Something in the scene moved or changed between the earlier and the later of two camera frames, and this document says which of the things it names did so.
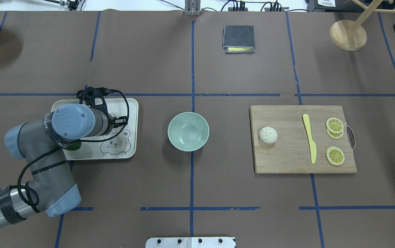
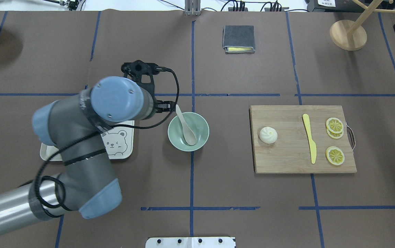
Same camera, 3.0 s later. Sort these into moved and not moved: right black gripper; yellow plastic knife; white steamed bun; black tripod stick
Moved: right black gripper
Not moved: black tripod stick; yellow plastic knife; white steamed bun
